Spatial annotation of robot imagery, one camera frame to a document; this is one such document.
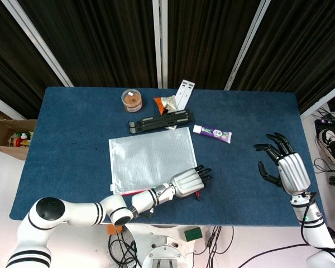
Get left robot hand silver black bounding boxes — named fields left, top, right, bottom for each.
left=170, top=165, right=213, bottom=199

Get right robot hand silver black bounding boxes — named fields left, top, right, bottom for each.
left=253, top=132, right=312, bottom=195

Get silver zip pouch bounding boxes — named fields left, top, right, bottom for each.
left=108, top=126, right=202, bottom=201

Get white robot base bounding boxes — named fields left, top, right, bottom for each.
left=122, top=224, right=197, bottom=268

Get white black sneaker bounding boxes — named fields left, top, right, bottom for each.
left=318, top=128, right=335, bottom=166

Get green block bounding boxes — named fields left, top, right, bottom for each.
left=184, top=227, right=203, bottom=242

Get purple toothpaste tube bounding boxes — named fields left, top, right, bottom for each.
left=193, top=124, right=232, bottom=145

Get black power strip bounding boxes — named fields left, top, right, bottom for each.
left=314, top=117, right=335, bottom=133

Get black folding laptop stand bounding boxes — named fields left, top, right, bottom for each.
left=128, top=108, right=193, bottom=136

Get crumpled orange snack wrapper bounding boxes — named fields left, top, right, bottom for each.
left=153, top=95, right=179, bottom=115

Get orange block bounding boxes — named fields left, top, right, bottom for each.
left=106, top=223, right=123, bottom=236

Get clear jar orange contents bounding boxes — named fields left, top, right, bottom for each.
left=121, top=88, right=143, bottom=113

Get blue table mat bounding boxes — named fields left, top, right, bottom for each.
left=9, top=86, right=326, bottom=227

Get black curtain panel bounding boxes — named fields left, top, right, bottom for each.
left=16, top=0, right=159, bottom=88
left=167, top=0, right=265, bottom=90
left=0, top=0, right=65, bottom=119
left=231, top=0, right=335, bottom=114

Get red white bottle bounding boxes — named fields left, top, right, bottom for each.
left=13, top=132, right=31, bottom=148

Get cardboard box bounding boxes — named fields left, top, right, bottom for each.
left=0, top=119, right=37, bottom=161

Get black floor cable bundle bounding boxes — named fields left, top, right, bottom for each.
left=194, top=226, right=235, bottom=256
left=108, top=233, right=142, bottom=268

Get white frame post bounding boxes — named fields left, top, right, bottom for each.
left=1, top=0, right=74, bottom=88
left=0, top=91, right=17, bottom=121
left=224, top=0, right=280, bottom=90
left=300, top=86, right=335, bottom=121
left=152, top=0, right=169, bottom=89

